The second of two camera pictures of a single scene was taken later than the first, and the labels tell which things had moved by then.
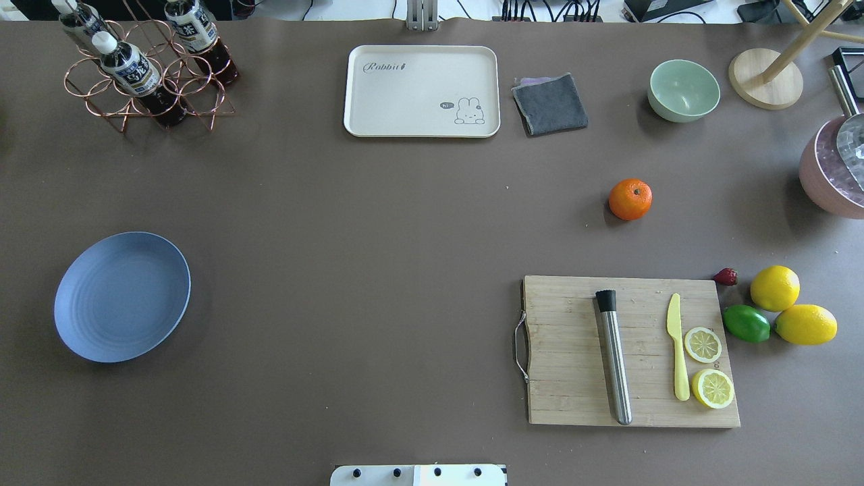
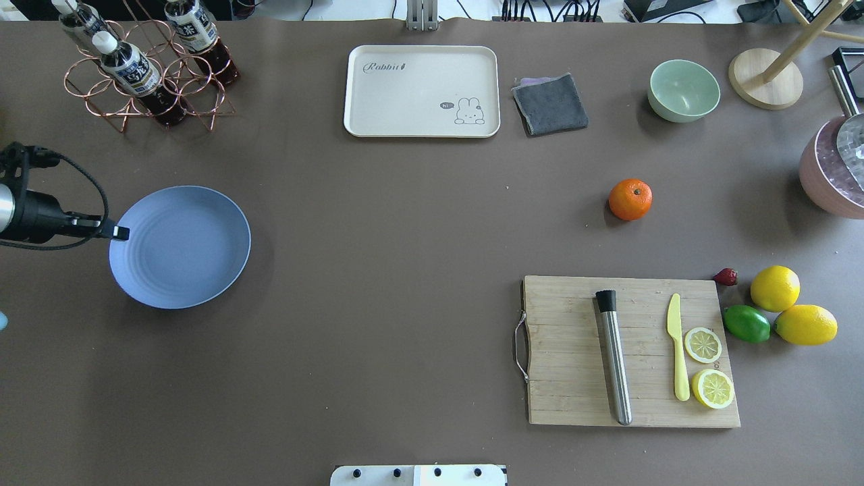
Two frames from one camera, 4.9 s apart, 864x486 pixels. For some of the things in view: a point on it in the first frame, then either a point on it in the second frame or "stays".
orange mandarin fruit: (630, 198) stays
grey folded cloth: (548, 105) stays
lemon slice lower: (712, 387) stays
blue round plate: (122, 297) → (187, 246)
